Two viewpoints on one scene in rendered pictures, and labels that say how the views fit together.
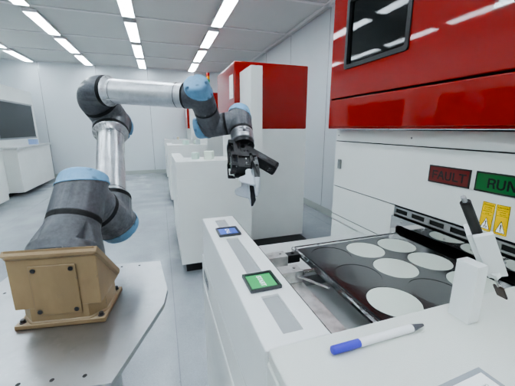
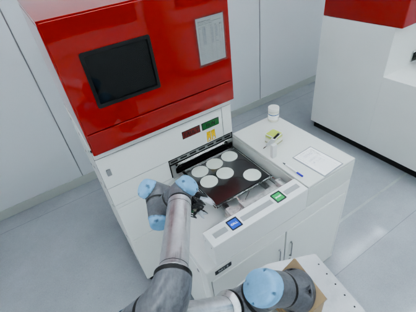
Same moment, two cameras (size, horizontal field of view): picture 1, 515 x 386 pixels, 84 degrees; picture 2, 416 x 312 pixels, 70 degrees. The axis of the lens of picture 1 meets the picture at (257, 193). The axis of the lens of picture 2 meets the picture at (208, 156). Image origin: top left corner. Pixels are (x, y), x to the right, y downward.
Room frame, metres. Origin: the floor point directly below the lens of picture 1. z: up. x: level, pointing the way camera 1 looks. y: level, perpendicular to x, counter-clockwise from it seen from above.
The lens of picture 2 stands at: (0.90, 0.90, 2.01)
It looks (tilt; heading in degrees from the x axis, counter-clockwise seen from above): 38 degrees down; 261
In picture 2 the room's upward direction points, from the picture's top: 8 degrees counter-clockwise
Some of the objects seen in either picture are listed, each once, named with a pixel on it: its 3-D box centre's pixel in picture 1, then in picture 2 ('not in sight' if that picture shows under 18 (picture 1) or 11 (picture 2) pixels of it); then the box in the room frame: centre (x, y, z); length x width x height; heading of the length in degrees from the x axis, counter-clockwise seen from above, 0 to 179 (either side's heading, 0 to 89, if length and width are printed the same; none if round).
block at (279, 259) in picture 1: (270, 260); (233, 213); (0.67, -0.04, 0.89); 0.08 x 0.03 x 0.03; 109
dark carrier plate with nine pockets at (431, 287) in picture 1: (395, 268); (225, 173); (0.62, -0.33, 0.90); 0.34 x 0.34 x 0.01; 19
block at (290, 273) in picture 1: (283, 275); (246, 206); (0.60, -0.06, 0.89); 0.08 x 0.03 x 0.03; 109
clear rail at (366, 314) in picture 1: (329, 281); (244, 190); (0.57, -0.16, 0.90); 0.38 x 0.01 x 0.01; 19
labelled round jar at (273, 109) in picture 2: not in sight; (273, 113); (0.20, -0.64, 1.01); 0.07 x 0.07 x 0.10
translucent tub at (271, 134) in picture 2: not in sight; (273, 138); (0.30, -0.41, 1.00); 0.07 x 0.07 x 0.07; 28
